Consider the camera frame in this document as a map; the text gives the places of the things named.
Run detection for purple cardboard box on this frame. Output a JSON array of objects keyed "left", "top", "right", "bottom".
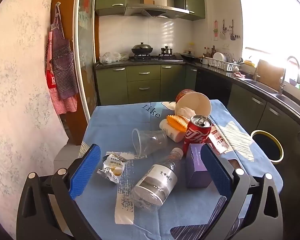
[{"left": 185, "top": 144, "right": 212, "bottom": 189}]

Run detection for snack wrapper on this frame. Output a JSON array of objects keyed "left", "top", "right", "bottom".
[{"left": 97, "top": 152, "right": 127, "bottom": 184}]

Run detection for red cola can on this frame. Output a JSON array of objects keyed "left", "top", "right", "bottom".
[{"left": 183, "top": 115, "right": 212, "bottom": 154}]

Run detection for white pill bottle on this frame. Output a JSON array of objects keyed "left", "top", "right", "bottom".
[{"left": 159, "top": 119, "right": 185, "bottom": 143}]

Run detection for orange ridged scrubber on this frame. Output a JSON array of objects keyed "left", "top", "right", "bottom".
[{"left": 166, "top": 115, "right": 187, "bottom": 133}]

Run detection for white tissue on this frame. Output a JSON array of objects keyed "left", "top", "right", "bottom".
[{"left": 175, "top": 107, "right": 196, "bottom": 122}]

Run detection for clear plastic water bottle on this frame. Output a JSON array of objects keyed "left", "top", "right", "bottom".
[{"left": 130, "top": 147, "right": 184, "bottom": 211}]

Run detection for red paper noodle cup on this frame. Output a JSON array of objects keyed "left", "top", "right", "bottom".
[{"left": 174, "top": 89, "right": 212, "bottom": 117}]

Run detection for clear plastic cup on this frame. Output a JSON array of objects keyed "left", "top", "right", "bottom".
[{"left": 132, "top": 128, "right": 167, "bottom": 157}]

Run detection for white protein powder sachet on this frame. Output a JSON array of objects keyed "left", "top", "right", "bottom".
[{"left": 208, "top": 124, "right": 229, "bottom": 154}]

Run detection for yellow rimmed trash bin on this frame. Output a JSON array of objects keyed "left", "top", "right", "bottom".
[{"left": 251, "top": 130, "right": 284, "bottom": 165}]

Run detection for steel kitchen sink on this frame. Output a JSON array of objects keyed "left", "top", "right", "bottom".
[{"left": 242, "top": 79, "right": 300, "bottom": 115}]

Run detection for blue patterned tablecloth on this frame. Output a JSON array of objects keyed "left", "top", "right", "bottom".
[{"left": 66, "top": 100, "right": 283, "bottom": 239}]

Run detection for red checkered apron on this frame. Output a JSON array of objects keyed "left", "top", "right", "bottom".
[{"left": 45, "top": 31, "right": 79, "bottom": 116}]

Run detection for pink cloth on counter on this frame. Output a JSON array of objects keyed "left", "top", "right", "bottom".
[{"left": 233, "top": 72, "right": 245, "bottom": 79}]

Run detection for chrome sink faucet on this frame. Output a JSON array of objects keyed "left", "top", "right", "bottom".
[{"left": 279, "top": 56, "right": 300, "bottom": 94}]

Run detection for wooden cutting board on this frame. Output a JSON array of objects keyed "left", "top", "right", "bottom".
[{"left": 256, "top": 60, "right": 284, "bottom": 91}]

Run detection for white dish rack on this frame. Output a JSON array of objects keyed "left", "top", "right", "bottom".
[{"left": 205, "top": 52, "right": 239, "bottom": 72}]

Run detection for green lower cabinets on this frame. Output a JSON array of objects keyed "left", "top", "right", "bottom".
[{"left": 95, "top": 61, "right": 300, "bottom": 162}]

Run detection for black frying pan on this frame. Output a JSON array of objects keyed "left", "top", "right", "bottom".
[{"left": 180, "top": 53, "right": 197, "bottom": 62}]

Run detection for purple checkered apron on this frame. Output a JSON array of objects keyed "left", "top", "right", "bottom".
[{"left": 51, "top": 2, "right": 78, "bottom": 100}]

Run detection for white plastic bag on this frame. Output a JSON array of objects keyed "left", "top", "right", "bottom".
[{"left": 100, "top": 52, "right": 129, "bottom": 64}]

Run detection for gas stove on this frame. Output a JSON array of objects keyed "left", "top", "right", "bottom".
[{"left": 129, "top": 55, "right": 183, "bottom": 62}]

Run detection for black wok with lid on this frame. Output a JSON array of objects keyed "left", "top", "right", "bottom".
[{"left": 132, "top": 42, "right": 153, "bottom": 55}]

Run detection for glass sliding door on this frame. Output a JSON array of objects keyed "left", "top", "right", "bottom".
[{"left": 72, "top": 0, "right": 97, "bottom": 122}]

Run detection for steel range hood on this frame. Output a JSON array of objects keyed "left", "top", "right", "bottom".
[{"left": 124, "top": 4, "right": 190, "bottom": 19}]

